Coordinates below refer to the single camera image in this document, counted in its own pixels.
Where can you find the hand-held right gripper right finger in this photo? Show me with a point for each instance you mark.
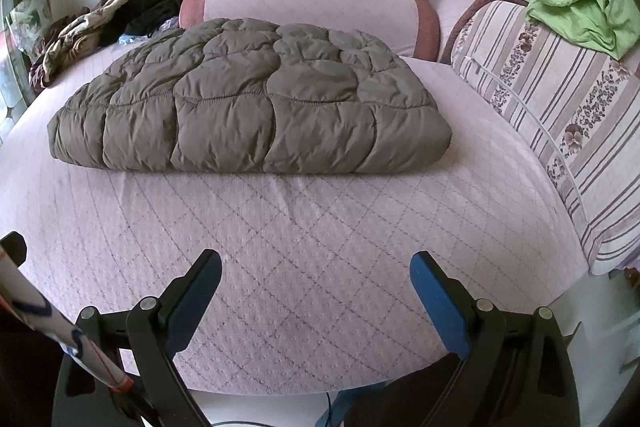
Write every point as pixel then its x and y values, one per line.
pixel 440 302

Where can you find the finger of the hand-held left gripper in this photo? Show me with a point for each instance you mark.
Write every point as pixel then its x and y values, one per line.
pixel 12 247

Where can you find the beige and brown crumpled blanket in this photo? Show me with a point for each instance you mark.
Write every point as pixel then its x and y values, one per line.
pixel 75 32

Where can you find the striped floral pillow at right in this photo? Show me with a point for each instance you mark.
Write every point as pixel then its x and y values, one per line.
pixel 565 117

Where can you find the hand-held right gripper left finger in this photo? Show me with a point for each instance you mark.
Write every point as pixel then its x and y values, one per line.
pixel 192 302

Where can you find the olive quilted hooded jacket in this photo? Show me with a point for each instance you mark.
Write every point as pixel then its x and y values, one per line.
pixel 250 107

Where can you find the purple patterned cloth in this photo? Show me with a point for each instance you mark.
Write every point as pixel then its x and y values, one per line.
pixel 169 26

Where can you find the black clothes pile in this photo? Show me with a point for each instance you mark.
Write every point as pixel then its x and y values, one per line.
pixel 150 9

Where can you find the small blue cloth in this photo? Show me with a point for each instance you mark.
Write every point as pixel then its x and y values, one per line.
pixel 130 40

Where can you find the green crumpled cloth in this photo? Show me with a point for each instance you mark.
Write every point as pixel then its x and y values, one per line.
pixel 585 2

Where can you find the bed with pink quilted cover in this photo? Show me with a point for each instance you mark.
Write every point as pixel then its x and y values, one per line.
pixel 300 247

